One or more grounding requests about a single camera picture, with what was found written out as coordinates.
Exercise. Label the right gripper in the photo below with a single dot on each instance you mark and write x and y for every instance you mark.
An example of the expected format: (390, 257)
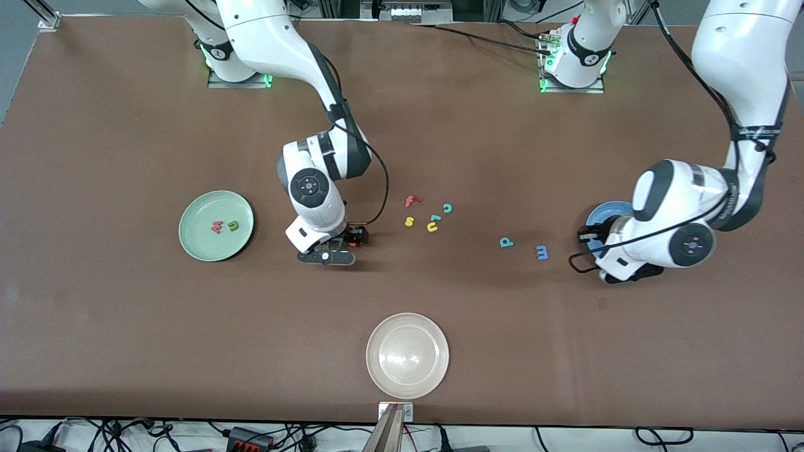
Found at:
(353, 235)

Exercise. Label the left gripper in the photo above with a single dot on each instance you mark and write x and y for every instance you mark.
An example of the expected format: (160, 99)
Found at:
(595, 236)

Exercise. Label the blue foam letter m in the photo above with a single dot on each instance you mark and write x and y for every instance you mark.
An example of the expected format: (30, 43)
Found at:
(541, 253)

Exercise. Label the pink foam letter m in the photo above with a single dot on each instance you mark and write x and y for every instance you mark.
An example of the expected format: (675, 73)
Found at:
(217, 227)

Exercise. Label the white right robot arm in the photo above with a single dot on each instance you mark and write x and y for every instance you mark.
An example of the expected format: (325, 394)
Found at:
(270, 37)

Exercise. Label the blue round plate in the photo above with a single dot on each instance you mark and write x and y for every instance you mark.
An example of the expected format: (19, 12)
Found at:
(606, 213)

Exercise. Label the red foam letter f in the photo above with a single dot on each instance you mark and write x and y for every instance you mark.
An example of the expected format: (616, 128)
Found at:
(411, 201)

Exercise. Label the white translucent round plate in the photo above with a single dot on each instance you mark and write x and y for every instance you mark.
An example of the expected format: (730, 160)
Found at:
(407, 356)

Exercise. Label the green round plate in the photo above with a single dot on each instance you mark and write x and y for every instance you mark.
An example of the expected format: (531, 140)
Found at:
(207, 242)

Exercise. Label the grey connector box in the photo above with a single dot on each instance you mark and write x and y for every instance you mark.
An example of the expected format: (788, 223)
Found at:
(407, 11)

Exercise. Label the black orange power strip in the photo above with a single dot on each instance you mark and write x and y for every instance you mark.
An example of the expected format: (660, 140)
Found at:
(250, 439)

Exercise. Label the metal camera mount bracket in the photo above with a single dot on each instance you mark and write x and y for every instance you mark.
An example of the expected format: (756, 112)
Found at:
(408, 411)

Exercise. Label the camera mount pole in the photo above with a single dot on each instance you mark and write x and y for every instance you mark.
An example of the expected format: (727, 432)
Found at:
(386, 433)

